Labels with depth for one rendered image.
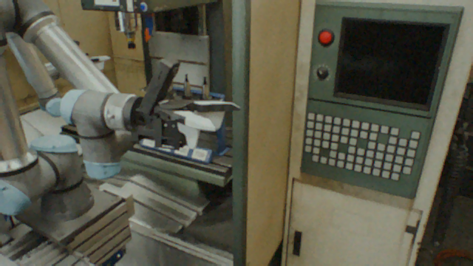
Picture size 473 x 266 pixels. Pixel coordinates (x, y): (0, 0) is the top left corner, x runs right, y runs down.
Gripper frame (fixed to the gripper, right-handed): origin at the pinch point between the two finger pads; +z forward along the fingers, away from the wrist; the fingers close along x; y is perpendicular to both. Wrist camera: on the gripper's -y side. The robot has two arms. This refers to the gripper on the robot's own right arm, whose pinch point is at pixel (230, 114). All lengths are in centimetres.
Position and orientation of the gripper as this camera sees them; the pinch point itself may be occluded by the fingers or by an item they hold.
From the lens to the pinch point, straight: 65.3
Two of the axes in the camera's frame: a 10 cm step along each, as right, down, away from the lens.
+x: -2.8, 2.8, -9.2
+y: -0.4, 9.5, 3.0
